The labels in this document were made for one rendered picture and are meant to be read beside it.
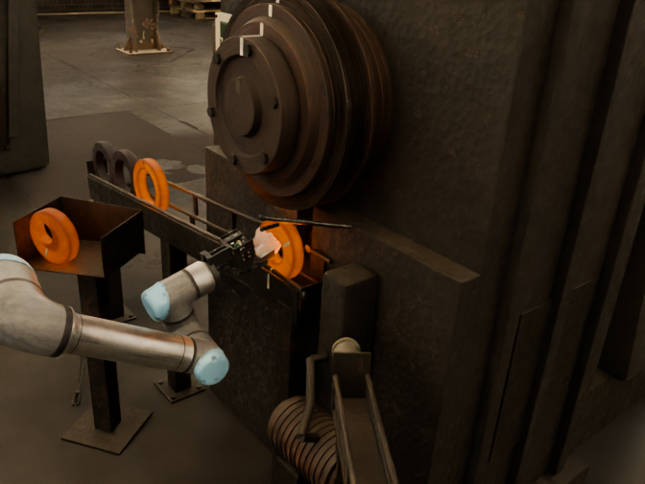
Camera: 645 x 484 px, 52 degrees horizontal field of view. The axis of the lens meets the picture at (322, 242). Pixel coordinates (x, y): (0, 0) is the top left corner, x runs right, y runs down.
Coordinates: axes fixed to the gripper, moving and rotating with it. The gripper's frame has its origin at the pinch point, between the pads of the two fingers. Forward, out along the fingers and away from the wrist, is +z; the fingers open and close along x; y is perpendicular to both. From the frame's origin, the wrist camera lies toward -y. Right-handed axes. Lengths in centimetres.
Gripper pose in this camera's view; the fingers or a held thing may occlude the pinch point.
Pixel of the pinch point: (279, 242)
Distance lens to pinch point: 159.8
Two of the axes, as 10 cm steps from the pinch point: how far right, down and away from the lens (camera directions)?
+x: -6.3, -3.7, 6.8
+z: 7.7, -4.5, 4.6
